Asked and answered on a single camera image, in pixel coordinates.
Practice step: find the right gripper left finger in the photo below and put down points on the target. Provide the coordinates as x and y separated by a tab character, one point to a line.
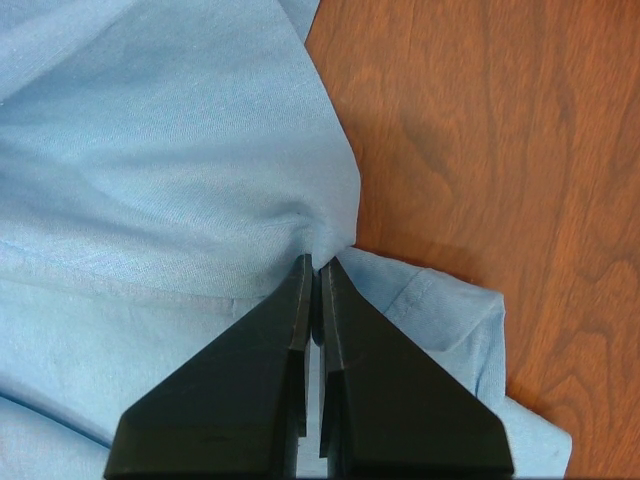
237	407

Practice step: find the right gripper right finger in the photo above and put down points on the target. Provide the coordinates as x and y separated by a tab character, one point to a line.
387	407

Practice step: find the light blue long sleeve shirt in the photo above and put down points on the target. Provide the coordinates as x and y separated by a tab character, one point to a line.
162	165

